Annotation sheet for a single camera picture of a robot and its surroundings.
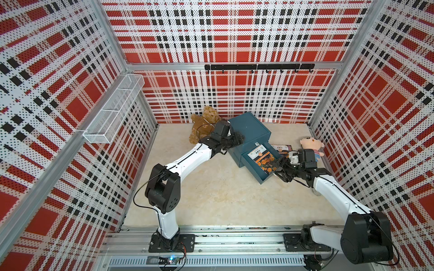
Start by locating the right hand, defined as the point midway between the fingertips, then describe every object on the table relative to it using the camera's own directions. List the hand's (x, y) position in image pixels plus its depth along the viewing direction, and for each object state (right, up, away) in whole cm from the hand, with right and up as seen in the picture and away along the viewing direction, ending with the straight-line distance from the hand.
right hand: (273, 166), depth 84 cm
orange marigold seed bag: (-2, +2, +10) cm, 10 cm away
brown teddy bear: (-39, +23, +27) cm, 53 cm away
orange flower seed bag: (+13, +7, +24) cm, 28 cm away
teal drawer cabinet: (-9, +17, +6) cm, 20 cm away
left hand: (-15, +13, +3) cm, 20 cm away
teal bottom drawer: (-8, -4, +1) cm, 9 cm away
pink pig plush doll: (+27, +11, +16) cm, 33 cm away
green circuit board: (-46, -37, -14) cm, 61 cm away
